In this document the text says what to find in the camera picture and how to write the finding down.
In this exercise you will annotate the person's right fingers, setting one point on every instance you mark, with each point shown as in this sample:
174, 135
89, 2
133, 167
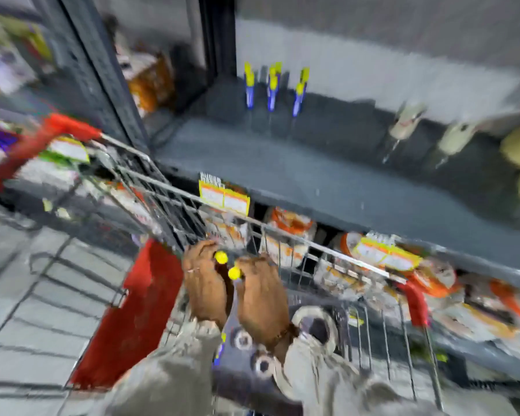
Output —
255, 266

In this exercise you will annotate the yellow shelf price label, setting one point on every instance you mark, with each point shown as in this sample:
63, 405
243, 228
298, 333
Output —
224, 198
385, 252

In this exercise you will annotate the green and white packet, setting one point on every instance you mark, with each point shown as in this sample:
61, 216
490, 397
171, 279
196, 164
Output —
67, 150

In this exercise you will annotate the white spray bottle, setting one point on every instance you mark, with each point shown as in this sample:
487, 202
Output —
407, 121
455, 139

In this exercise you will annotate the red cart seat flap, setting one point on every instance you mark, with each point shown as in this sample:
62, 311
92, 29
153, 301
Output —
130, 316

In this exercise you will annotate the dark grey store shelf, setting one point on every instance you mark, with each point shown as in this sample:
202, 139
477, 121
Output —
312, 168

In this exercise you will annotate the person's left hand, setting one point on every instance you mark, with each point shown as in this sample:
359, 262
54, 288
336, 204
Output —
204, 285

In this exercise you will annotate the person's right forearm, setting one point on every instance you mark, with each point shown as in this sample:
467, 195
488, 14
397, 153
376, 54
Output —
329, 381

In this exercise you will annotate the orange packets behind glass door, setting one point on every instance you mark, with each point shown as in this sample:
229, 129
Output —
149, 84

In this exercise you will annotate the person's left fingers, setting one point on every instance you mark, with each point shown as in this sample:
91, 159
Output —
199, 255

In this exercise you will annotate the blue bottle with yellow cap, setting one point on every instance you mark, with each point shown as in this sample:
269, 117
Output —
234, 273
272, 88
221, 258
249, 88
300, 93

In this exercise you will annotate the person's left forearm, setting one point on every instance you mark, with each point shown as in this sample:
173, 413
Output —
169, 376

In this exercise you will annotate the white tape roll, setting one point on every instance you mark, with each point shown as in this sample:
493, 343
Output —
314, 327

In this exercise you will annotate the row of orange white packets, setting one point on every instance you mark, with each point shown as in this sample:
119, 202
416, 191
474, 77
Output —
433, 281

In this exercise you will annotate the person's right hand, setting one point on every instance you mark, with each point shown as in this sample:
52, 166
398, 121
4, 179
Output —
262, 301

